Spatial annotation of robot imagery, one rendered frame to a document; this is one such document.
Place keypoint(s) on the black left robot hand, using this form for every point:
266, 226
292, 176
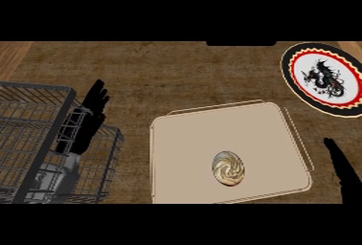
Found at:
91, 121

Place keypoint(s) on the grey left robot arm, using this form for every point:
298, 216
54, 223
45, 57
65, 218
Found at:
60, 177

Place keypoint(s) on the dragon print plate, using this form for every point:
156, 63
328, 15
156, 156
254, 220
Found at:
325, 79

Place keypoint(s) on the swirled cream cupcake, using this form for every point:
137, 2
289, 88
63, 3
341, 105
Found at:
227, 168

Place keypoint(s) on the beige square tray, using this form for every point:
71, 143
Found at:
226, 150

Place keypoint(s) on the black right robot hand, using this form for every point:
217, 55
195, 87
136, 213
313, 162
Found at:
348, 178

